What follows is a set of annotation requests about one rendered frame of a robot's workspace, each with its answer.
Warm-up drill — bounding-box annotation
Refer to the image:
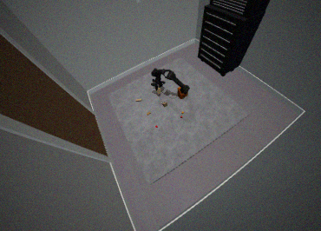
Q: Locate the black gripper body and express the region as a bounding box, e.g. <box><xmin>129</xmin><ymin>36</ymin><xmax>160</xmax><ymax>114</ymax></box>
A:
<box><xmin>151</xmin><ymin>78</ymin><xmax>165</xmax><ymax>86</ymax></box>

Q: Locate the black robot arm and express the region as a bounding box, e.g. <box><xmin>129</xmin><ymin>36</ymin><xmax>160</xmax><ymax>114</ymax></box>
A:
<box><xmin>151</xmin><ymin>68</ymin><xmax>190</xmax><ymax>95</ymax></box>

